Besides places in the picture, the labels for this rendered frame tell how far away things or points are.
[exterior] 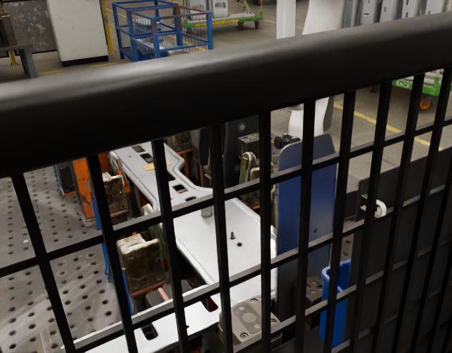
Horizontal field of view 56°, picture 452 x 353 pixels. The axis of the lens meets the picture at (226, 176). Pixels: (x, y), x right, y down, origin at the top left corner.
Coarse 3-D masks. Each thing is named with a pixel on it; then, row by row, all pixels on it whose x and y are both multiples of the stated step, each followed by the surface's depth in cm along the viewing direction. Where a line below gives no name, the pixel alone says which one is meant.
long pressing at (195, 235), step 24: (144, 144) 151; (168, 168) 133; (144, 192) 121; (192, 192) 119; (192, 216) 108; (240, 216) 107; (192, 240) 99; (240, 240) 98; (192, 264) 92; (216, 264) 91; (240, 264) 90; (240, 288) 84
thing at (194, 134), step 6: (192, 132) 143; (192, 138) 144; (192, 144) 146; (192, 150) 147; (198, 156) 144; (198, 162) 148; (198, 168) 150; (198, 174) 151; (198, 180) 153; (204, 186) 149
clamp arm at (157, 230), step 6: (144, 210) 90; (150, 210) 90; (150, 228) 91; (156, 228) 92; (150, 234) 95; (156, 234) 92; (162, 234) 93; (162, 240) 94; (162, 246) 94; (162, 252) 95
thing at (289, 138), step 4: (284, 136) 97; (288, 136) 97; (292, 136) 96; (296, 136) 96; (276, 140) 95; (280, 140) 94; (284, 140) 95; (288, 140) 96; (292, 140) 94; (296, 140) 95; (300, 140) 97; (276, 144) 95; (280, 144) 94; (284, 144) 96; (276, 148) 96; (280, 148) 95; (276, 184) 101; (276, 188) 102; (276, 192) 102
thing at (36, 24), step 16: (0, 0) 726; (16, 0) 736; (32, 0) 746; (16, 16) 746; (32, 16) 756; (48, 16) 766; (32, 32) 766; (48, 32) 778; (32, 48) 776; (48, 48) 787; (112, 48) 831; (16, 64) 769
